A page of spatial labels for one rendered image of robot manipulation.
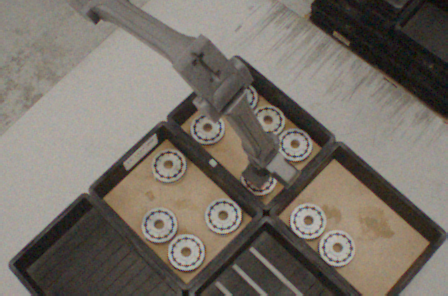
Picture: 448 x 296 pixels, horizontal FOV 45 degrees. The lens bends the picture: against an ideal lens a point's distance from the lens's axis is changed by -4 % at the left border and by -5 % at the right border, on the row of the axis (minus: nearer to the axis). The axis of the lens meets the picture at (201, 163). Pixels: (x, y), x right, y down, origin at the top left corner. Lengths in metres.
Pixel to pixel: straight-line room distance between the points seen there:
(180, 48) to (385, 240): 0.91
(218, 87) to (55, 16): 2.17
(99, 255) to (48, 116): 0.57
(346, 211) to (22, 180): 1.04
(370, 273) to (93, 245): 0.79
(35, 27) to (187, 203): 1.72
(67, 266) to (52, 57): 1.53
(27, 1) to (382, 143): 2.08
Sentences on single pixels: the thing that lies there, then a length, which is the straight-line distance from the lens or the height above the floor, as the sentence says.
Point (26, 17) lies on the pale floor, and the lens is 3.13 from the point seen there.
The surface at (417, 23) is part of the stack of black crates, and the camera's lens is 2.55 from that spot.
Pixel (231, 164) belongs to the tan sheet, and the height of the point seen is 0.83.
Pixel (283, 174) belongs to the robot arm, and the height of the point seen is 1.08.
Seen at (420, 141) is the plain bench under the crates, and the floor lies 0.70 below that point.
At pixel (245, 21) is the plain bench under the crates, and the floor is 0.70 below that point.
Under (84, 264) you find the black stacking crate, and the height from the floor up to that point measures 0.83.
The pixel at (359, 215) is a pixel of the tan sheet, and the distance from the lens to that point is 1.63.
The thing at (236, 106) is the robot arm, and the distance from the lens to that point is 1.03.
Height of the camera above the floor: 2.37
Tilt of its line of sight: 69 degrees down
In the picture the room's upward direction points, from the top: 9 degrees counter-clockwise
